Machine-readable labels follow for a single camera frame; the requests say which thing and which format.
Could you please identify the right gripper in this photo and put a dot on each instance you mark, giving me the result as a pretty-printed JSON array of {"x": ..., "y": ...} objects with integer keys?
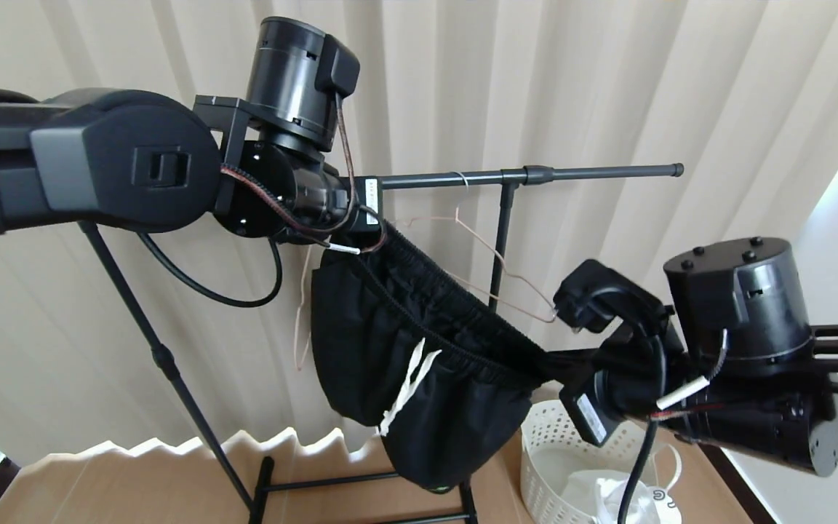
[{"x": 753, "y": 415}]

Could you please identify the black shorts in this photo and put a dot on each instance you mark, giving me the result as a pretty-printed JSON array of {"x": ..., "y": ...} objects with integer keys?
[{"x": 361, "y": 349}]

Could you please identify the white laundry basket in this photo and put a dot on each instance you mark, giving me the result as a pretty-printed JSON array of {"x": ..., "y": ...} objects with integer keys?
[{"x": 550, "y": 451}]

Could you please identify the black clothes rack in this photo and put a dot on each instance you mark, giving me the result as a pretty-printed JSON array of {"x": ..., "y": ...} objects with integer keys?
[{"x": 593, "y": 173}]

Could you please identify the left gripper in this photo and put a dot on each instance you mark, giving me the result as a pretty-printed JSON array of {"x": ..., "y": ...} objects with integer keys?
[{"x": 295, "y": 196}]

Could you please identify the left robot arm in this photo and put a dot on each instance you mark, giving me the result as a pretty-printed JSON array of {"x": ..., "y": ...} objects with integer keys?
[{"x": 113, "y": 160}]

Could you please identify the white garment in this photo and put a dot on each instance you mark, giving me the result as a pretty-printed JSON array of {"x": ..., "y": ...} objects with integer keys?
[{"x": 601, "y": 495}]

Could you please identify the white curtain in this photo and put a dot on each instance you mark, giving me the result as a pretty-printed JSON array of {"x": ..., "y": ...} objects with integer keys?
[{"x": 608, "y": 87}]

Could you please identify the pink clothes hanger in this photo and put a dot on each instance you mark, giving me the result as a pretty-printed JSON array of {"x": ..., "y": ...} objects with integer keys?
[
  {"x": 506, "y": 262},
  {"x": 301, "y": 320}
]

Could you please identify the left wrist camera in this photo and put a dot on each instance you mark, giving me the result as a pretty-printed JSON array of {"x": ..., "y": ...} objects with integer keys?
[{"x": 337, "y": 65}]

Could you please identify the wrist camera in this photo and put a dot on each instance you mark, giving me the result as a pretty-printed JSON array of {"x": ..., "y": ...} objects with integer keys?
[
  {"x": 593, "y": 291},
  {"x": 337, "y": 65}
]

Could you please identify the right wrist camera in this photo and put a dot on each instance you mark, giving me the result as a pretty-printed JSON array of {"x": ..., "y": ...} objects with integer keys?
[{"x": 593, "y": 291}]

